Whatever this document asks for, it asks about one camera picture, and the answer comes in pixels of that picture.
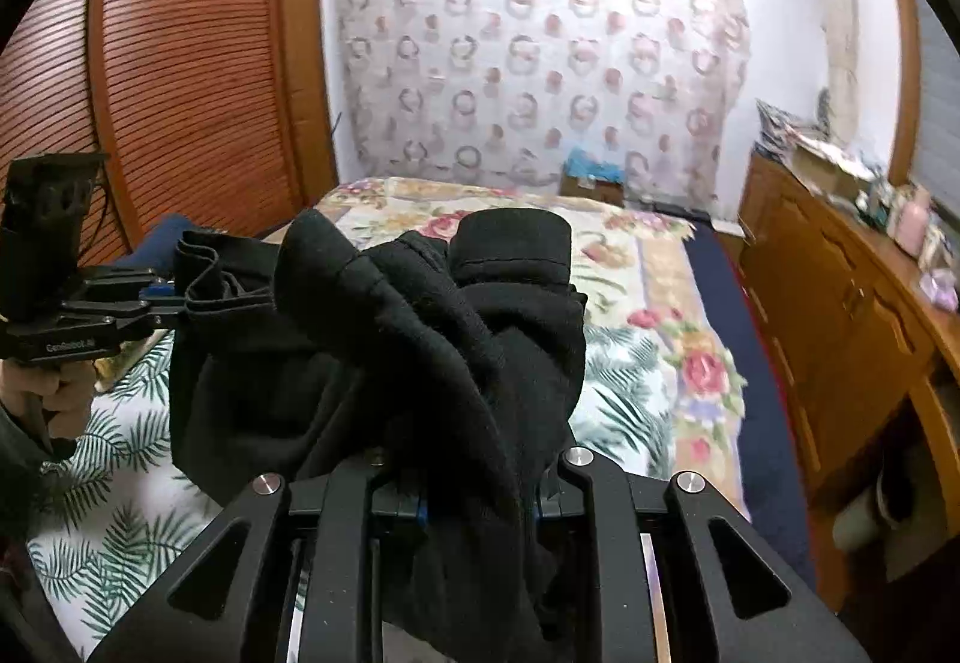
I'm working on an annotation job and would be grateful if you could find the navy bed sheet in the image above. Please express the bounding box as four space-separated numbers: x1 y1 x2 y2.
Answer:
686 217 818 589

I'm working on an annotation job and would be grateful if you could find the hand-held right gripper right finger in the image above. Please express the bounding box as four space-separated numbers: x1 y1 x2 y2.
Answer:
529 447 871 663

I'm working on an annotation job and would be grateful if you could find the fern-print sheet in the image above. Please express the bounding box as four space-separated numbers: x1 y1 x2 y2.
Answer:
26 325 676 656

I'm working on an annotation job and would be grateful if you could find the white cylindrical bin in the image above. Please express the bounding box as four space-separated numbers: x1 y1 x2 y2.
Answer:
832 475 908 551

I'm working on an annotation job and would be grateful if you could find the grey window blind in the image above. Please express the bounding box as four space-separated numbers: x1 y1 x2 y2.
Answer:
904 0 960 199

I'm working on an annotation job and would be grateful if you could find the pink tissue pack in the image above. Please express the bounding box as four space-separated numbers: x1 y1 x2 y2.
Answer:
921 269 959 311

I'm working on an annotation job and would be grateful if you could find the navy folded garment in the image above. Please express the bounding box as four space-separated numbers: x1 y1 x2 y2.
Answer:
127 215 230 274

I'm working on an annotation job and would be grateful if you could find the open cardboard box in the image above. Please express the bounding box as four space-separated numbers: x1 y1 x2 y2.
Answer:
791 134 875 199

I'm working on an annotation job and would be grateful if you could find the circle-patterned sheer curtain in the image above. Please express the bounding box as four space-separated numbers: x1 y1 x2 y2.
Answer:
330 0 751 214

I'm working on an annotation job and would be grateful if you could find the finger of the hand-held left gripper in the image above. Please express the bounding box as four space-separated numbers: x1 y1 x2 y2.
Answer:
60 299 185 335
71 265 188 304

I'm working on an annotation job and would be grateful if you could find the box with blue cloth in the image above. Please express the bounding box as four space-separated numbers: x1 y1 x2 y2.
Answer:
559 149 625 206

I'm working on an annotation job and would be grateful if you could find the pink thermos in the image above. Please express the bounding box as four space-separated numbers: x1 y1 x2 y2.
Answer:
896 187 933 257

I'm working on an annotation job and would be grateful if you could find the wooden sideboard cabinet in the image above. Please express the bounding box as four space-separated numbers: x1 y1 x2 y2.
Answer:
739 149 960 581

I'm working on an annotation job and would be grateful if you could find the person's left hand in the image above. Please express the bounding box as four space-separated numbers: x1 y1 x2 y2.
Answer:
0 352 98 443

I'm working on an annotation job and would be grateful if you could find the beige window curtain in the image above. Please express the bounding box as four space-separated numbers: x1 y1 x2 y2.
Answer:
780 0 860 139

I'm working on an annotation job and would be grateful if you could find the wooden louvered wardrobe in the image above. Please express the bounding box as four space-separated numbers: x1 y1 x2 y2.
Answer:
0 0 338 274

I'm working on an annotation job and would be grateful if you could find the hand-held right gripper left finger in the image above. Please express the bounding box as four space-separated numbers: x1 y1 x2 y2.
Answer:
90 453 428 663

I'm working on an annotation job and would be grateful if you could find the yellow garment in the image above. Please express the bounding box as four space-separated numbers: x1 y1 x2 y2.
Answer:
94 333 162 390

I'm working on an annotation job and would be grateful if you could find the black fleece garment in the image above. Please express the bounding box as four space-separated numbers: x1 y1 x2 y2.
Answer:
169 207 590 663

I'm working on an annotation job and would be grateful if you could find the floral blanket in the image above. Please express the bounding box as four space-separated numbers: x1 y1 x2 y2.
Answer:
311 177 751 521

